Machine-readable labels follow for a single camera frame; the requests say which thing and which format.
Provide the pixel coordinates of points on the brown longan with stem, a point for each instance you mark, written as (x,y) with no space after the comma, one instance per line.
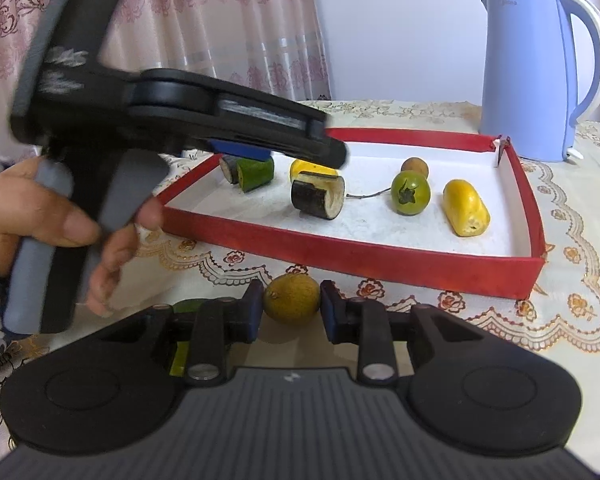
(414,166)

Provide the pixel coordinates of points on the person's left hand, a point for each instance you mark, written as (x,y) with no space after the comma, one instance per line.
(10,210)

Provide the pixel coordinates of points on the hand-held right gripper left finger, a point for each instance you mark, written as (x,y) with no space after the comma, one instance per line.
(252,310)

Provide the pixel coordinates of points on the black sugarcane piece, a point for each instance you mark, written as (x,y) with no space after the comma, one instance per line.
(312,200)

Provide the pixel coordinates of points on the yellow-green lemon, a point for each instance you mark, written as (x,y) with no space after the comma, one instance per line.
(292,299)

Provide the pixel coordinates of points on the green round fruit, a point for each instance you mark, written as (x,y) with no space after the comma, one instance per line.
(410,194)

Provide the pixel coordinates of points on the green sugarcane piece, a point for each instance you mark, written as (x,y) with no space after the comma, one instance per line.
(252,172)

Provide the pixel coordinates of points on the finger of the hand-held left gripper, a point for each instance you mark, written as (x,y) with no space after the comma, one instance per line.
(240,150)
(260,110)

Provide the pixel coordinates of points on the yellow oblong fruit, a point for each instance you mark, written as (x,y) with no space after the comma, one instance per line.
(465,207)
(305,166)

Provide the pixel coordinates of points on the pink patterned curtain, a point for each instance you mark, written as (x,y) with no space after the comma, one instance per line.
(205,20)

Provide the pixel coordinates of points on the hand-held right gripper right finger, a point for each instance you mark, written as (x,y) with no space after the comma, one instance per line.
(331,315)

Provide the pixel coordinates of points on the red cardboard box tray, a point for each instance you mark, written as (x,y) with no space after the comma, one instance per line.
(380,266)

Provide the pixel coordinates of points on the blue electric kettle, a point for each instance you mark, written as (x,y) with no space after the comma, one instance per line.
(530,70)

